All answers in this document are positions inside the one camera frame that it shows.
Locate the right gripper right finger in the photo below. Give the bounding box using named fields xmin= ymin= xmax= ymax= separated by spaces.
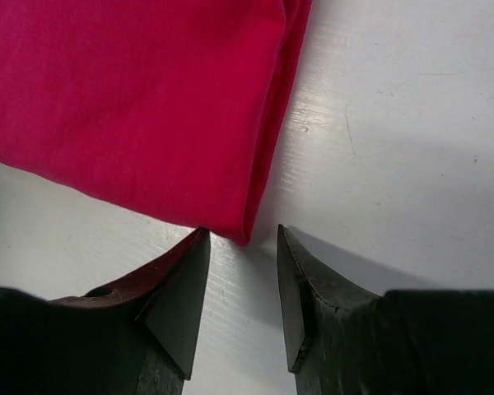
xmin=277 ymin=226 xmax=494 ymax=394

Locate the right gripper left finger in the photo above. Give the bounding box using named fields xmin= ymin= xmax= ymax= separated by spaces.
xmin=0 ymin=228 xmax=211 ymax=394

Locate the crimson red t shirt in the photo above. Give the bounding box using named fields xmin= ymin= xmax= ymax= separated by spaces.
xmin=0 ymin=1 xmax=311 ymax=245

